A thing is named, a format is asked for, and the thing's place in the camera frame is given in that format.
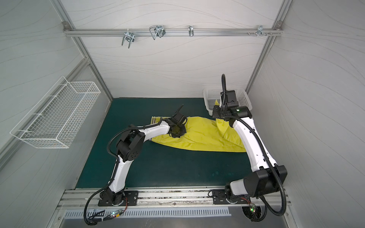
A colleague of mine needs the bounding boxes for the yellow long pants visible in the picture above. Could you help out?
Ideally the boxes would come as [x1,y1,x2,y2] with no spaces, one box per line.
[151,116,246,153]

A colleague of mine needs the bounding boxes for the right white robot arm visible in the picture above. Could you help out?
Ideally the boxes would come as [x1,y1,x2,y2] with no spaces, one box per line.
[213,90,288,197]

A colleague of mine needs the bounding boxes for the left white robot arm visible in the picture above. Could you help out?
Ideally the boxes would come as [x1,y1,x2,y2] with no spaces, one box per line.
[100,112,187,206]

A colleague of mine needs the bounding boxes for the white plastic perforated basket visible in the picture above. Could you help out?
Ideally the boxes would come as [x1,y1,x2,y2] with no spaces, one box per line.
[203,86,252,116]

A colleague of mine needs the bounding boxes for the green table mat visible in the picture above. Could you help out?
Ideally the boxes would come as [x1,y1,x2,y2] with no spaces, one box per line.
[76,98,251,188]

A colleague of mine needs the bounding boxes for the metal u-bolt clamp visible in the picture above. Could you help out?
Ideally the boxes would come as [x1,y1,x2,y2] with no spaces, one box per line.
[149,25,166,40]
[121,30,135,48]

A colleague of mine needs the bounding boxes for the white slotted vent strip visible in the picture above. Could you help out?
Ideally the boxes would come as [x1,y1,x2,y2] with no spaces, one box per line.
[64,207,231,219]

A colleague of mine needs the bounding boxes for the right black base cable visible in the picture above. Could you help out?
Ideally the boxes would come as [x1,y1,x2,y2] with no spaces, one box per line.
[221,74,288,223]

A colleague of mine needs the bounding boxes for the black base cable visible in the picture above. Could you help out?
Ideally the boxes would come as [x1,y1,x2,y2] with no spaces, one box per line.
[221,74,288,223]
[83,119,166,226]

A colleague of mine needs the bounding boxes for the left black base cable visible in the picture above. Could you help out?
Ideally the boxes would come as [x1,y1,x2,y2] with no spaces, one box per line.
[83,119,166,226]

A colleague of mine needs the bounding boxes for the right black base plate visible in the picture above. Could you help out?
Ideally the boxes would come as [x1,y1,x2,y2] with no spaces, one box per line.
[208,189,251,205]

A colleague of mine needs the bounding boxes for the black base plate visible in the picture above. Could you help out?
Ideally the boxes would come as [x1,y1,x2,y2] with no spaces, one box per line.
[98,191,139,207]
[208,189,251,205]

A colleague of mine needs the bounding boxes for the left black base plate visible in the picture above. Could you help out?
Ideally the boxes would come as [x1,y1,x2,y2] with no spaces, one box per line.
[98,191,139,207]

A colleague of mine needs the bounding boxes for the white wire wall basket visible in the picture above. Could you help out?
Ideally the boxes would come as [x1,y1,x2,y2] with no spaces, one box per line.
[10,77,101,149]

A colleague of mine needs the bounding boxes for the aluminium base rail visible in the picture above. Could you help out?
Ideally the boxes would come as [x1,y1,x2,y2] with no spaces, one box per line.
[56,186,292,211]

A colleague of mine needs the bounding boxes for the horizontal aluminium top rail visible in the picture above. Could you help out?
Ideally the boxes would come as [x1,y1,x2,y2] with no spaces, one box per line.
[64,27,284,38]

